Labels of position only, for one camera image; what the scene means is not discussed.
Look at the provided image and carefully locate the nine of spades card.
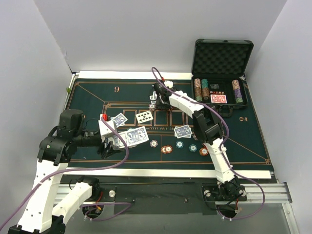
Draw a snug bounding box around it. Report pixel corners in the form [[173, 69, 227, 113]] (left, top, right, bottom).
[[136, 111, 154, 124]]

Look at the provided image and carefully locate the blue card seat five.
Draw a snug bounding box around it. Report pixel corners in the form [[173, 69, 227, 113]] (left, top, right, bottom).
[[112, 113, 128, 128]]

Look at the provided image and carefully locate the blue backed card deck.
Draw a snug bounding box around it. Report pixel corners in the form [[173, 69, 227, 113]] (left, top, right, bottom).
[[119, 126, 149, 147]]

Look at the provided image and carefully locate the blue card seat three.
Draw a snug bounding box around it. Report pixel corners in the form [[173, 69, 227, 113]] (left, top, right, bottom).
[[174, 125, 192, 138]]

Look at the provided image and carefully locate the red five chip stack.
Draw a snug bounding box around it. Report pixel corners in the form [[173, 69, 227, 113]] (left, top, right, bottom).
[[161, 145, 173, 154]]

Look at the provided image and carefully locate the red five chips seat three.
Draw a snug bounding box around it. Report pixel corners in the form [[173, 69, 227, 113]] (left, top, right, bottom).
[[199, 148, 209, 156]]

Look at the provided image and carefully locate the blue playing card box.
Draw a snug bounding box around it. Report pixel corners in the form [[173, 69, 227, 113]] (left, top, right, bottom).
[[107, 136, 125, 150]]

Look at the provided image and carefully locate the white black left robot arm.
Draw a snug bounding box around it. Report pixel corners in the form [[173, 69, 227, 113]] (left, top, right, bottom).
[[8, 109, 118, 234]]

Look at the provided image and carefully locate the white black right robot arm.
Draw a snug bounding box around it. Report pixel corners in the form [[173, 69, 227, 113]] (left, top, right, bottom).
[[152, 82, 241, 199]]

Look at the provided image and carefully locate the dark green poker mat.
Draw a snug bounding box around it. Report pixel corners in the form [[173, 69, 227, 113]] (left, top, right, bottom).
[[67, 78, 273, 171]]

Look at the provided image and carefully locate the brown chip row in case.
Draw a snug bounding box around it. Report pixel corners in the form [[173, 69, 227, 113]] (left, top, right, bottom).
[[194, 78, 202, 101]]

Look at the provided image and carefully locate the green brown chip row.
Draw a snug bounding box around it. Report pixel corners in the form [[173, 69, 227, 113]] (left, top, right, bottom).
[[201, 79, 210, 100]]

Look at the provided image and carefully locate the green chip stack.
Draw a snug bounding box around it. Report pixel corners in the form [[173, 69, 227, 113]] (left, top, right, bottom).
[[175, 141, 184, 149]]

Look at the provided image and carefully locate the red card deck in case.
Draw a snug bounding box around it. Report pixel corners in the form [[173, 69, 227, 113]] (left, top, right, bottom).
[[211, 95, 227, 104]]

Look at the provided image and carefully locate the black poker chip case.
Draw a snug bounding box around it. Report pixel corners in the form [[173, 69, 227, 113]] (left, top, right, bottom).
[[191, 39, 254, 117]]

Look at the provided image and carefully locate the purple brown chip row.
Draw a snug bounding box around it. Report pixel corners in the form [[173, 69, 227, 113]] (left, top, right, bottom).
[[232, 80, 243, 104]]

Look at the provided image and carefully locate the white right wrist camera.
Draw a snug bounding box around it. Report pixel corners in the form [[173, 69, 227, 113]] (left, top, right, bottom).
[[164, 80, 174, 89]]

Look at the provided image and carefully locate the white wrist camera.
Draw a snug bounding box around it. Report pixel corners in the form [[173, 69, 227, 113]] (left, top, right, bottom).
[[98, 114, 117, 143], [164, 80, 174, 89]]

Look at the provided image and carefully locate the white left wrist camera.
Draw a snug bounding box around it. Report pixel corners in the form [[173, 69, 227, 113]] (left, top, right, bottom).
[[98, 114, 117, 143]]

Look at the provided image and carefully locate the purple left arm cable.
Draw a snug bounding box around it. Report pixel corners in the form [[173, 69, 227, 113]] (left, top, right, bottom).
[[0, 119, 135, 232]]

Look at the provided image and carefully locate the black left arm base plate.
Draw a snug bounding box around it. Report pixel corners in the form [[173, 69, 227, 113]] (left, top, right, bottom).
[[86, 183, 117, 202]]

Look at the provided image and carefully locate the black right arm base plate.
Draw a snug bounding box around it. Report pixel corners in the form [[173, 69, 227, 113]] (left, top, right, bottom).
[[201, 184, 247, 201]]

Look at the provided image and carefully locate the aluminium mounting rail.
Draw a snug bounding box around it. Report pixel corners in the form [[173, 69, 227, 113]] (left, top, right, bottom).
[[52, 181, 293, 205]]

